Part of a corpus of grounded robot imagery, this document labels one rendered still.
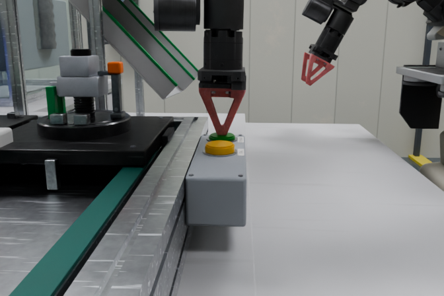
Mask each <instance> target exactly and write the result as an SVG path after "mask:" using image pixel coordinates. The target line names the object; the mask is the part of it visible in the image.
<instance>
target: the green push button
mask: <svg viewBox="0 0 444 296"><path fill-rule="evenodd" d="M209 139H210V140H212V141H217V140H223V141H232V140H234V139H235V135H234V134H233V133H229V132H228V133H227V135H217V133H211V134H210V135H209Z"/></svg>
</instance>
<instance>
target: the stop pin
mask: <svg viewBox="0 0 444 296"><path fill-rule="evenodd" d="M44 162H45V169H46V182H47V189H48V190H57V189H59V188H60V187H61V182H60V175H59V160H58V158H48V159H46V160H45V161H44Z"/></svg>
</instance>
